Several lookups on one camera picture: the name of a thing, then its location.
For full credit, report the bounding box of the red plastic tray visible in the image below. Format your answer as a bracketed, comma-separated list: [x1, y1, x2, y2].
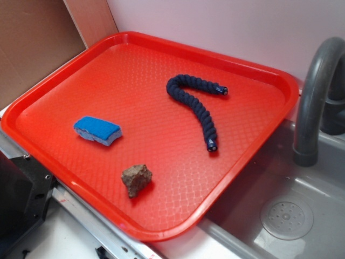
[1, 32, 299, 242]

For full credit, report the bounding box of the brown rock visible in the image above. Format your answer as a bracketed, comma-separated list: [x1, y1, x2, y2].
[121, 164, 153, 199]

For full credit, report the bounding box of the blue sponge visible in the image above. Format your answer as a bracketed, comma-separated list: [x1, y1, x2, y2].
[73, 116, 122, 146]

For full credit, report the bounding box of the grey plastic sink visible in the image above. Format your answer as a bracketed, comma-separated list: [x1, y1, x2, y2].
[198, 80, 345, 259]

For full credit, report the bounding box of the round sink drain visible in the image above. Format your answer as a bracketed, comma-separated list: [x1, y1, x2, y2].
[260, 195, 314, 241]

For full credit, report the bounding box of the grey curved faucet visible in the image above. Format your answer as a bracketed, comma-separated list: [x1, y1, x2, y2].
[293, 37, 344, 167]

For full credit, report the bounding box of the brown cardboard panel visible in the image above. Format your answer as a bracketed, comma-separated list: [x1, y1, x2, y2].
[1, 1, 118, 108]

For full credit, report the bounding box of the dark blue twisted rope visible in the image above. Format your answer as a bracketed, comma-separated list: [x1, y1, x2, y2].
[165, 74, 229, 153]

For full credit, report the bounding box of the silver aluminium rail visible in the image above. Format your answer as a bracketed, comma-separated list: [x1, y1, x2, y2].
[0, 129, 162, 259]

